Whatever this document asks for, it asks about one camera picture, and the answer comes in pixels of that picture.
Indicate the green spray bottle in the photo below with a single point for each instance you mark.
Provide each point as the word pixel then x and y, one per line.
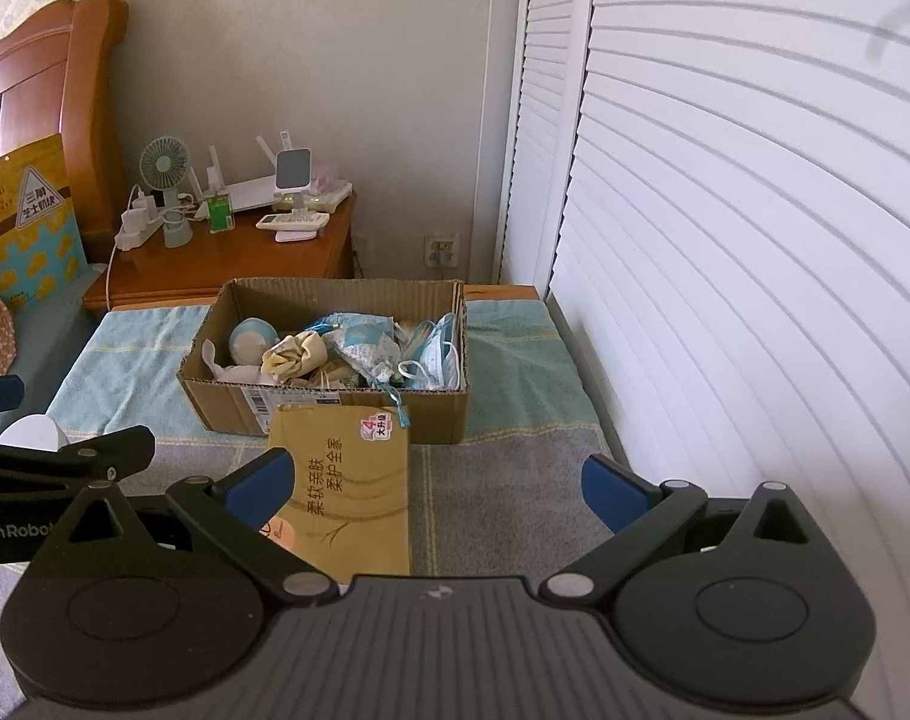
pixel 219 214

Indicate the brown cardboard box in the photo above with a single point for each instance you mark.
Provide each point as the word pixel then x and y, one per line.
pixel 440 412

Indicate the small screen on stand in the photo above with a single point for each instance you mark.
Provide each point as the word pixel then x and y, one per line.
pixel 292 169

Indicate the gold tissue pack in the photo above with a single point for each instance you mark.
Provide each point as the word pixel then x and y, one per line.
pixel 357 495

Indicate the yellow snack bag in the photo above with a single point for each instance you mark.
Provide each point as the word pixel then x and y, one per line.
pixel 27 225

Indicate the white wall socket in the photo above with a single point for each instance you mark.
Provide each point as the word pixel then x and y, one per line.
pixel 441 250

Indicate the wooden headboard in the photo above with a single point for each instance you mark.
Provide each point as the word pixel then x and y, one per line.
pixel 57 82

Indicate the wooden nightstand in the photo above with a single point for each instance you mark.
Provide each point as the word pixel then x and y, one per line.
pixel 290 262

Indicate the clear jar with white lid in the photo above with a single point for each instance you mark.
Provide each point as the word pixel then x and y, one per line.
pixel 35 431

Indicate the round blue plush toy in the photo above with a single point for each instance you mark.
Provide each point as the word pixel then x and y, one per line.
pixel 251 337

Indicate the stack of blue face masks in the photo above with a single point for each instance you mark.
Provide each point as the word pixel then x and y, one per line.
pixel 440 360

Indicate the light blue towel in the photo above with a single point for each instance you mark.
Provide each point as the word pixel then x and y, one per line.
pixel 125 367

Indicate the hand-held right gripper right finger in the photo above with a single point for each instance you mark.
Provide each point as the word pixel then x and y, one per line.
pixel 609 491

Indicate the narrow white louvered door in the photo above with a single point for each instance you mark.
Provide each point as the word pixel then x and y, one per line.
pixel 545 90

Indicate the wide white louvered door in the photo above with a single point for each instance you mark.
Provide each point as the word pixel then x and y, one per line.
pixel 762 240

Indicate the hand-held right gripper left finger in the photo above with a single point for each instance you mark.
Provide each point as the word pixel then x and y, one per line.
pixel 264 484

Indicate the white cloth piece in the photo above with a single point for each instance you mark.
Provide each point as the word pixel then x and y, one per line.
pixel 230 373

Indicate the small green desk fan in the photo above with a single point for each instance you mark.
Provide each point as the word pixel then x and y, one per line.
pixel 162 161

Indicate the white router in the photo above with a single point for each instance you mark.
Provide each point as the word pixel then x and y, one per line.
pixel 245 191

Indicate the white power strip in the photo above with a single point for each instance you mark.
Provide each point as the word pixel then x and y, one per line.
pixel 136 229

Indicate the white remote control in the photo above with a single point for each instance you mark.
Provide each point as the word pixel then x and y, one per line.
pixel 290 220

